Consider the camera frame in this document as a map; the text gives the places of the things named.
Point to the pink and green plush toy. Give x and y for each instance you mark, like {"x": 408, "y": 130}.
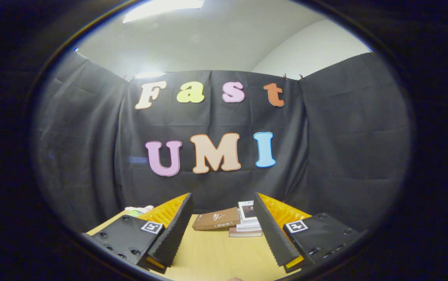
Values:
{"x": 138, "y": 210}

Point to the brown cover book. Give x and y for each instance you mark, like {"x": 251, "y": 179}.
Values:
{"x": 216, "y": 219}

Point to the white book with portrait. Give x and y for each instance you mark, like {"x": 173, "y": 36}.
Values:
{"x": 247, "y": 210}

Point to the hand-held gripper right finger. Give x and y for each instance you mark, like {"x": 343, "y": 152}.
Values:
{"x": 272, "y": 230}

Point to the black backdrop cloth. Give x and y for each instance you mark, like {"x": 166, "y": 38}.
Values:
{"x": 345, "y": 136}

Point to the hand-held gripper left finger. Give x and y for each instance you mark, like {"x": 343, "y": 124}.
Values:
{"x": 173, "y": 234}

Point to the ceiling light panel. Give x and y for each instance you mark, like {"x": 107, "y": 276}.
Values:
{"x": 161, "y": 8}

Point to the pinkish brown book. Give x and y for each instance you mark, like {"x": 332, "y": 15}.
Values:
{"x": 245, "y": 233}

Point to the plain white book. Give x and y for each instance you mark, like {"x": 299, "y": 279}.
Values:
{"x": 249, "y": 225}

